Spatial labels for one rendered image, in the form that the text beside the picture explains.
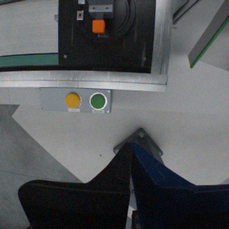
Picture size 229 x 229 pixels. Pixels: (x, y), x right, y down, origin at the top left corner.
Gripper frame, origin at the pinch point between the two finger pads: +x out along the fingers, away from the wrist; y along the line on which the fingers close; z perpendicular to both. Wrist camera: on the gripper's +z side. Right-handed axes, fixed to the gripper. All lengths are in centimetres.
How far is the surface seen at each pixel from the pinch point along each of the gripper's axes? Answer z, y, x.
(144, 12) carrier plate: 21.0, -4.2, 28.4
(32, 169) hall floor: -119, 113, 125
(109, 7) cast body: 17.7, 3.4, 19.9
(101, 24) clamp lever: 13.7, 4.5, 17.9
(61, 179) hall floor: -130, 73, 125
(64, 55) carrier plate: 10.0, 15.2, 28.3
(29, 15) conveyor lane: 23, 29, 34
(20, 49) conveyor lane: 13.1, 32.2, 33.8
